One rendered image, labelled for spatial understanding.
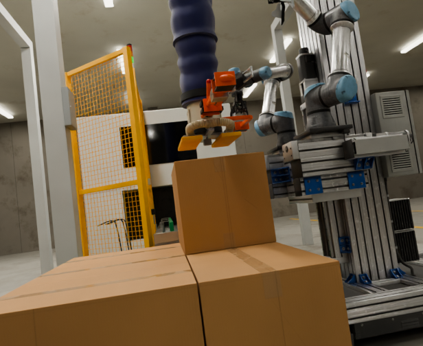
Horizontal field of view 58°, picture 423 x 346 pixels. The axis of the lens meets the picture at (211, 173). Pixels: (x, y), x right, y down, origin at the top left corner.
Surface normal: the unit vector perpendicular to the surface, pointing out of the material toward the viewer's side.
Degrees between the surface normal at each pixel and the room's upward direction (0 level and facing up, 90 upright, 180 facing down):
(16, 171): 90
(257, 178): 90
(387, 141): 90
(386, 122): 90
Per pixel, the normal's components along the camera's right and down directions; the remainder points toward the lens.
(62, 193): 0.12, -0.09
